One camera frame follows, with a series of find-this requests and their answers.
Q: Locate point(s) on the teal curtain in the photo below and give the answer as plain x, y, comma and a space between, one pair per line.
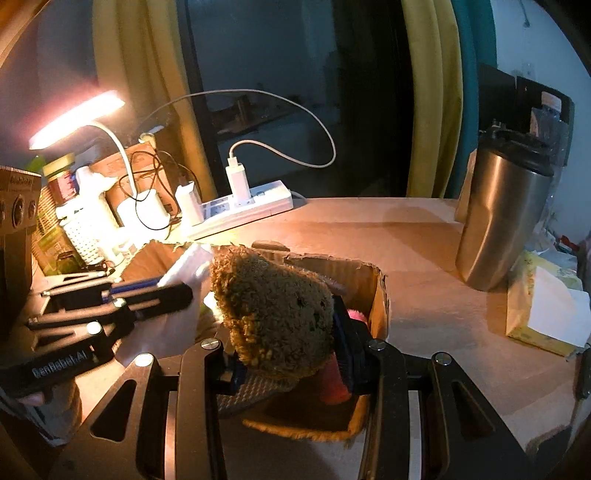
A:
478, 69

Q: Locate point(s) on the white power strip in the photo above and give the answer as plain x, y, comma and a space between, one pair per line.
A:
258, 203

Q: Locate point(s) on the black box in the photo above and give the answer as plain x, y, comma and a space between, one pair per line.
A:
503, 92

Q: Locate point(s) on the yellow curtain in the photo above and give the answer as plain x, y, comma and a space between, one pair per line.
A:
138, 69
434, 92

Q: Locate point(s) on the pink toy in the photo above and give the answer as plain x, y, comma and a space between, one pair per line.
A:
358, 316

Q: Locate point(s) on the white plastic basket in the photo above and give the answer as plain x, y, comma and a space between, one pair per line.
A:
87, 230

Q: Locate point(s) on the jar with red label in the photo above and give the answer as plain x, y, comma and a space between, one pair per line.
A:
60, 184

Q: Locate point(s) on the white sock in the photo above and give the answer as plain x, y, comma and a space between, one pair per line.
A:
152, 337

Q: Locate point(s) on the green box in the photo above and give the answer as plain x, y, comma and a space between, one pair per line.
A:
51, 247

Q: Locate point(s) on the white desk lamp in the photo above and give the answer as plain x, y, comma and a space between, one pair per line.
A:
78, 117

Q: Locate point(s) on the black remote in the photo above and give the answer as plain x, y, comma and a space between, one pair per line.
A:
585, 374

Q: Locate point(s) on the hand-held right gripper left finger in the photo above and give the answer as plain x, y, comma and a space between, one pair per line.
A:
235, 371

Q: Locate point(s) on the clear water bottle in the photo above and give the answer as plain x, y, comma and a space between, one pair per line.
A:
551, 115

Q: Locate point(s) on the yellow tissue pack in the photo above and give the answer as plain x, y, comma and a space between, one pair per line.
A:
545, 304

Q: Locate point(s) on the brown plush toy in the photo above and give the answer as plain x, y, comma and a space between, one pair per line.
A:
272, 304

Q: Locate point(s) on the cardboard box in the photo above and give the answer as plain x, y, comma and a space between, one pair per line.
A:
381, 300

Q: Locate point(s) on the brown cardboard piece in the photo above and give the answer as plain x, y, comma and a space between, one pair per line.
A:
143, 159

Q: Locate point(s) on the dark window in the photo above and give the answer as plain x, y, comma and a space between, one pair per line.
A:
300, 55

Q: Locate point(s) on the steel tumbler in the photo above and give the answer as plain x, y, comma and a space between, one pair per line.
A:
503, 217

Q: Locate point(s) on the person's left hand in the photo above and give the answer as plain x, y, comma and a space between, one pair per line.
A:
34, 399

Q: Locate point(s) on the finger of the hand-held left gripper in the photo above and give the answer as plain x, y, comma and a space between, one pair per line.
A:
157, 300
136, 285

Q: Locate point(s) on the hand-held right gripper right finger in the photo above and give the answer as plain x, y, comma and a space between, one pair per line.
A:
350, 355

